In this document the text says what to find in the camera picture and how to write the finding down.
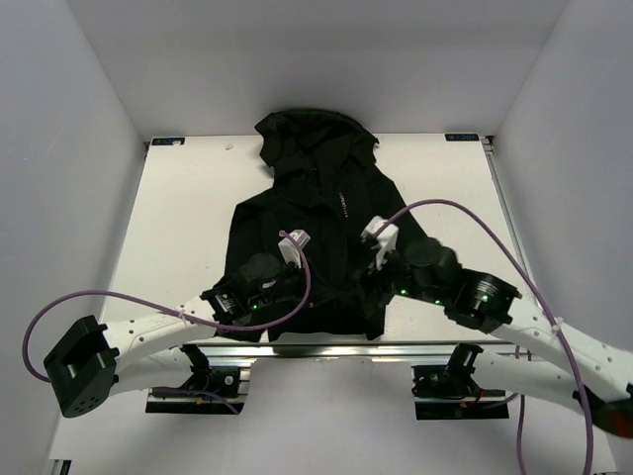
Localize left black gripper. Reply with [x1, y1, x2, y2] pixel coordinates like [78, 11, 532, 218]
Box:
[249, 257, 338, 310]

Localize black jacket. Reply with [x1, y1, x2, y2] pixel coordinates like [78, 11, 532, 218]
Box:
[225, 109, 405, 340]

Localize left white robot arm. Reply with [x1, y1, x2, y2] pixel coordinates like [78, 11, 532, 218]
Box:
[44, 253, 312, 419]

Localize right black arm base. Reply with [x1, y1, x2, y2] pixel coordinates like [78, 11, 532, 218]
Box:
[411, 365, 509, 422]

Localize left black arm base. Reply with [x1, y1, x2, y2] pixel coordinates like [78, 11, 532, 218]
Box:
[145, 344, 251, 416]

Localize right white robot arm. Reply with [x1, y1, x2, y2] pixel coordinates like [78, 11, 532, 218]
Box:
[361, 237, 632, 438]

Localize right blue table sticker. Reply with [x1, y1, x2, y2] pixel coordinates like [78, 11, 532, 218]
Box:
[444, 133, 480, 142]

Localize blue table sticker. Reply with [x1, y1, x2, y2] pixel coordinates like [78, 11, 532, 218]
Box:
[444, 133, 480, 142]
[150, 137, 185, 146]

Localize left blue table sticker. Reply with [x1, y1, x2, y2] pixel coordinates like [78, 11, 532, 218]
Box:
[150, 137, 185, 146]

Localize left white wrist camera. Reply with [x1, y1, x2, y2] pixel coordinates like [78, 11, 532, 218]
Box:
[278, 230, 311, 268]

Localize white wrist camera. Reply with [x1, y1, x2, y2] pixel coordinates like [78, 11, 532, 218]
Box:
[361, 216, 400, 270]
[278, 230, 311, 268]

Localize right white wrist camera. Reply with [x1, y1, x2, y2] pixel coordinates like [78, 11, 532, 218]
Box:
[361, 216, 400, 270]

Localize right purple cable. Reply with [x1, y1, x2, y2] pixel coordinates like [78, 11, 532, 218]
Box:
[373, 198, 594, 475]

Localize purple cable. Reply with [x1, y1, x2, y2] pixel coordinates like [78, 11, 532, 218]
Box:
[22, 228, 314, 415]
[373, 198, 594, 475]

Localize aluminium table frame rail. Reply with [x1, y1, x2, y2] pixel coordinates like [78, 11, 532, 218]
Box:
[142, 338, 563, 365]

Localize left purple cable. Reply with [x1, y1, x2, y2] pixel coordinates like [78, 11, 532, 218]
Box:
[22, 228, 314, 415]

